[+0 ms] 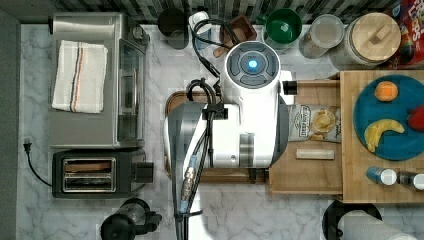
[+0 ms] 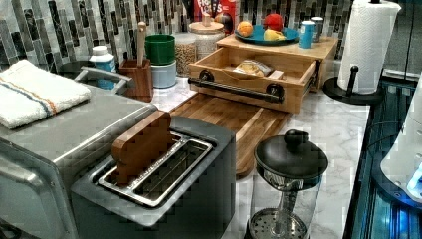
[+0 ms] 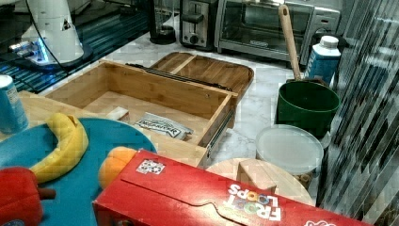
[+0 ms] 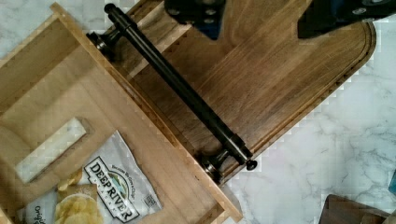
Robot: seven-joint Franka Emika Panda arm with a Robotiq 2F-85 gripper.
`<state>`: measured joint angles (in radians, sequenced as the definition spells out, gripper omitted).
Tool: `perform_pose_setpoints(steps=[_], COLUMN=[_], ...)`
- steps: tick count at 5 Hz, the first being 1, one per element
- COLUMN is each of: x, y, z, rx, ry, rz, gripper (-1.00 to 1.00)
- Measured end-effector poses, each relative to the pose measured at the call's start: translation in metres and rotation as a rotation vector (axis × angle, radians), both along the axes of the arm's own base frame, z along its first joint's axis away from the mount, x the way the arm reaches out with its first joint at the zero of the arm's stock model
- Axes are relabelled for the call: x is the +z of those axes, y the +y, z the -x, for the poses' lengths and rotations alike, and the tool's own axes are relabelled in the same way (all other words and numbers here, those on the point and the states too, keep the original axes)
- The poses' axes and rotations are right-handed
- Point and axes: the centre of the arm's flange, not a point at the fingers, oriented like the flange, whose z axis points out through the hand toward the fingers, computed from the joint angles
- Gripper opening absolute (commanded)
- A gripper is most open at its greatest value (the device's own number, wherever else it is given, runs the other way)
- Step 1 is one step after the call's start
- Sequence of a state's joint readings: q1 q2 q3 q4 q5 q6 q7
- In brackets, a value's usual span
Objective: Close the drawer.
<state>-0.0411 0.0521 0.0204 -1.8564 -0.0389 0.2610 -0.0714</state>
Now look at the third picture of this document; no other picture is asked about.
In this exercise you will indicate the red toy pepper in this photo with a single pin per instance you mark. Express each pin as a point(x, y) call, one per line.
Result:
point(20, 197)

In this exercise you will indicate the green cup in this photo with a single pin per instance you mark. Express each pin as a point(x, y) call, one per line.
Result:
point(307, 105)

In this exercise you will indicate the silver packet in drawer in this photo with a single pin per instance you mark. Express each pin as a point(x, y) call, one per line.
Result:
point(164, 126)

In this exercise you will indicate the glass jar with plastic lid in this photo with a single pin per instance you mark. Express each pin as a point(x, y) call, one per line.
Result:
point(293, 149)

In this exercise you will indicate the white block in drawer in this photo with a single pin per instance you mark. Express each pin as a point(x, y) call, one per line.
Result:
point(119, 114)

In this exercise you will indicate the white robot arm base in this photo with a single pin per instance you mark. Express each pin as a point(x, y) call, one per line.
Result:
point(52, 40)

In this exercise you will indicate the wooden cutting board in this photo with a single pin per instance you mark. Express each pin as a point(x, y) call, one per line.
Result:
point(230, 76)

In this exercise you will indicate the blue plate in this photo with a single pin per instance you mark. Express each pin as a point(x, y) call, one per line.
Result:
point(77, 189)

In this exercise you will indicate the silver toaster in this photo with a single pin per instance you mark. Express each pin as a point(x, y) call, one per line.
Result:
point(197, 23)

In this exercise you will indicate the wooden spatula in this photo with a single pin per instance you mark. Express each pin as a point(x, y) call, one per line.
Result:
point(286, 25)

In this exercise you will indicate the yellow toy banana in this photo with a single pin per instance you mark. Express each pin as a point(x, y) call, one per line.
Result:
point(72, 143)

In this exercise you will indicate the glass jar with wooden lid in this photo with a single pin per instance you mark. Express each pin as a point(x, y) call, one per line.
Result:
point(263, 175)

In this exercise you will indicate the blue can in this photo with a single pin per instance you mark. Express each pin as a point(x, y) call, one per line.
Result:
point(12, 116)

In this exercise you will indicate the glass french press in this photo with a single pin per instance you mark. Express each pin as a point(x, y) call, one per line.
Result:
point(162, 29)

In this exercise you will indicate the blue white bottle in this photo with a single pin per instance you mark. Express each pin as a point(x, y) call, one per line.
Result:
point(324, 59)

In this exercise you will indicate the orange toy fruit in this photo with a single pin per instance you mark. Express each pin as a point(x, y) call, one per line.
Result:
point(114, 163)

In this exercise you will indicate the silver toaster oven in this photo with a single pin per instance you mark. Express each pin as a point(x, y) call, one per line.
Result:
point(253, 26)

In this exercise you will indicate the wooden drawer with black handle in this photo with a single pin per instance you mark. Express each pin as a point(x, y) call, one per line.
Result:
point(204, 109)

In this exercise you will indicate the red Froot Loops box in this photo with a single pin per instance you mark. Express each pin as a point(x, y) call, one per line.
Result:
point(156, 191)

